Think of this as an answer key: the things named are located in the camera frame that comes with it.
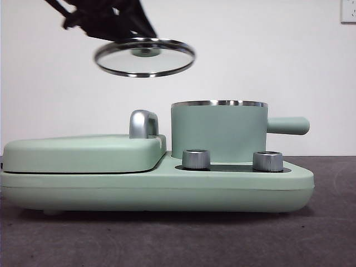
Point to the silver control knob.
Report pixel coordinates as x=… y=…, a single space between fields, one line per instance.
x=196 y=160
x=268 y=162

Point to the white wall socket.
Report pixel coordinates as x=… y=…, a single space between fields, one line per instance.
x=349 y=11

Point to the mint green breakfast machine base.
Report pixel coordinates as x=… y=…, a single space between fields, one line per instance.
x=236 y=189

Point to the glass lid with mint knob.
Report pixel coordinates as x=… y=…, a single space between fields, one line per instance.
x=144 y=62

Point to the mint green hinged grill cover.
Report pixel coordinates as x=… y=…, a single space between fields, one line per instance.
x=78 y=154

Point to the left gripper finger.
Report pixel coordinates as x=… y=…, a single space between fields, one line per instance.
x=136 y=25

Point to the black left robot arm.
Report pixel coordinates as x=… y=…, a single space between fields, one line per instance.
x=91 y=19

